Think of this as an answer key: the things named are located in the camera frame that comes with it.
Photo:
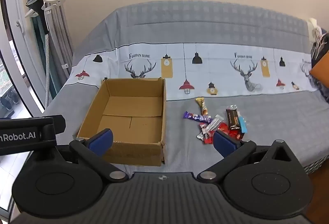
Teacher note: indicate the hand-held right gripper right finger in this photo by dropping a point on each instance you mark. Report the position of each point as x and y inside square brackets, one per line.
[226, 143]

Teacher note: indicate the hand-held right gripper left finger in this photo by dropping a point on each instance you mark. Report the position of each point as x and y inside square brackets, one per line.
[101, 140]

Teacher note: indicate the red square snack packet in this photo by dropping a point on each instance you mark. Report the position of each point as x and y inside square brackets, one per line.
[235, 134]

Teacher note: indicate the cardboard box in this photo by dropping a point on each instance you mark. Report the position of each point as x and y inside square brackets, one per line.
[133, 110]

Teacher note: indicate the silver snack bar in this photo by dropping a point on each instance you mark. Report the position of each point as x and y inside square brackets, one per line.
[213, 123]

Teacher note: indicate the blue snack packet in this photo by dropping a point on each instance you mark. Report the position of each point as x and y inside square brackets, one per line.
[242, 125]

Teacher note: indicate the dark brown snack packet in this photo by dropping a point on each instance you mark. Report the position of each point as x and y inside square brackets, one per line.
[232, 117]

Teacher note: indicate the small white red candy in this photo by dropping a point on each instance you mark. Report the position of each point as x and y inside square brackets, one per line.
[203, 127]

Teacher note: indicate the dark shoe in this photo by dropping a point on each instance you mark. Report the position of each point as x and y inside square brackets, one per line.
[12, 95]
[5, 103]

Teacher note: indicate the purple chocolate bar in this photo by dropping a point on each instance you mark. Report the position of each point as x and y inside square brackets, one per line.
[196, 117]

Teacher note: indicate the gold cone snack wrapper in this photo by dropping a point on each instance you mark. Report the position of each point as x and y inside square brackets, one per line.
[203, 108]

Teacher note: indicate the white curtain clip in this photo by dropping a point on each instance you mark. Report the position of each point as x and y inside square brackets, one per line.
[65, 66]

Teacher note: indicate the grey printed bed sheet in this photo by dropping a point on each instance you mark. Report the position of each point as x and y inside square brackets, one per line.
[205, 41]

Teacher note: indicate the grey green curtain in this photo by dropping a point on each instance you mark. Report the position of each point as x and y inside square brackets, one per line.
[55, 33]

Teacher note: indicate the orange box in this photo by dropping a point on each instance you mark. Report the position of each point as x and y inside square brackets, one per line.
[321, 69]

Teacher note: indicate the dark cloth bundle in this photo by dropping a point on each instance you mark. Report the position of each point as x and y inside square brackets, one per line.
[322, 45]

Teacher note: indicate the white window frame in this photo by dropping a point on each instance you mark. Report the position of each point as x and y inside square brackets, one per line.
[23, 59]

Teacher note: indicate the white wall socket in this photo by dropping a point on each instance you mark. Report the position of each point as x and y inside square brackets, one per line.
[312, 28]

